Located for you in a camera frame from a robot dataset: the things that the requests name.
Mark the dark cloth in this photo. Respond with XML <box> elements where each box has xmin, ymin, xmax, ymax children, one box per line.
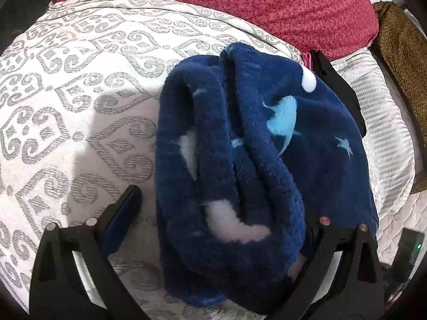
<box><xmin>0</xmin><ymin>0</ymin><xmax>54</xmax><ymax>54</ymax></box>

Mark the leopard print cloth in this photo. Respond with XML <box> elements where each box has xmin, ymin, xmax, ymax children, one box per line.
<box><xmin>372</xmin><ymin>2</ymin><xmax>427</xmax><ymax>194</ymax></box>

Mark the black garment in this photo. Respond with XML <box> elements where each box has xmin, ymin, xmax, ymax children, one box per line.
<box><xmin>309</xmin><ymin>50</ymin><xmax>367</xmax><ymax>137</ymax></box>

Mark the blue fleece blanket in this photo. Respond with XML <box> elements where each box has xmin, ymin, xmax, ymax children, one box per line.
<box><xmin>156</xmin><ymin>42</ymin><xmax>379</xmax><ymax>315</ymax></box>

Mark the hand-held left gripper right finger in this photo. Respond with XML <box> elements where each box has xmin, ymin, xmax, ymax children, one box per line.
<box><xmin>277</xmin><ymin>217</ymin><xmax>384</xmax><ymax>320</ymax></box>

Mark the white patterned mattress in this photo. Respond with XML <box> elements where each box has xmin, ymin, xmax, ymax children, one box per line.
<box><xmin>0</xmin><ymin>0</ymin><xmax>417</xmax><ymax>314</ymax></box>

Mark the red textured pillow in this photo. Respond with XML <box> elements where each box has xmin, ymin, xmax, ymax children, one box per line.
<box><xmin>38</xmin><ymin>0</ymin><xmax>379</xmax><ymax>61</ymax></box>

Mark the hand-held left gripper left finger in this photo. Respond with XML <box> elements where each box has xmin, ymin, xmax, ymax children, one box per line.
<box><xmin>28</xmin><ymin>184</ymin><xmax>151</xmax><ymax>320</ymax></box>

